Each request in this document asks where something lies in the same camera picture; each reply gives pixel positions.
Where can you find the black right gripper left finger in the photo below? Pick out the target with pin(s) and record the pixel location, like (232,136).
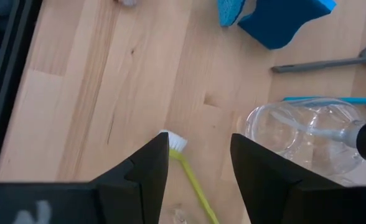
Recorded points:
(136,186)

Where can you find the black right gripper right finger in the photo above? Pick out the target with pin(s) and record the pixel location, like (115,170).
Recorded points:
(264,186)

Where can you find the yellow-green dish brush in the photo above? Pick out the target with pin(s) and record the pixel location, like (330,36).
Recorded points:
(195,183)

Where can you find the clear soap bottle black pump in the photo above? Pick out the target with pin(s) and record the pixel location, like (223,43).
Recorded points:
(295,130)

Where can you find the blue kitchen sponge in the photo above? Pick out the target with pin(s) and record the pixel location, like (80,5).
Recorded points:
(229,12)
(279,21)

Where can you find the black aluminium rig frame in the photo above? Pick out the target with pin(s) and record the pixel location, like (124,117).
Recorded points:
(15,62)

